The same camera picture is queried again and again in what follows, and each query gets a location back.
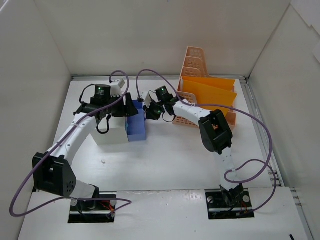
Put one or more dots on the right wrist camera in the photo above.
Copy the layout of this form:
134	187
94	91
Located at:
146	99

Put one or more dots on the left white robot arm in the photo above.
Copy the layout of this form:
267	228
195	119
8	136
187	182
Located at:
53	169

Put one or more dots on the orange folder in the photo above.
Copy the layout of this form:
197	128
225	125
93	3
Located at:
210	90

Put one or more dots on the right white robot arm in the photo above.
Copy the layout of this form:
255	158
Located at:
215	133

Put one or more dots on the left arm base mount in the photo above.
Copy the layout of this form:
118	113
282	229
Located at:
91	212

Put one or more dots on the white mini drawer cabinet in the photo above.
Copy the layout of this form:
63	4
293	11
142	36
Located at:
117	133

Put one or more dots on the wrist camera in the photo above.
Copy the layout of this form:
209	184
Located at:
116	87
146	99

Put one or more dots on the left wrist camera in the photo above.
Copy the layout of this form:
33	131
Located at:
116	87

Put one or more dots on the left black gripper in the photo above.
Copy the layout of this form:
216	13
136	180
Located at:
127	106

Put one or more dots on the pink desk organizer rack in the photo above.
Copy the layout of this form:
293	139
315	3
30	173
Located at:
194	65

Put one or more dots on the purple drawer with knob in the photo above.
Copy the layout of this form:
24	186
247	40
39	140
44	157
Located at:
135	125

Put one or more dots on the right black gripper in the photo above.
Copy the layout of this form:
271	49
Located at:
152	110

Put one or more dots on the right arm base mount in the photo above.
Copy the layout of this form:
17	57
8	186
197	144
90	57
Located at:
217	208

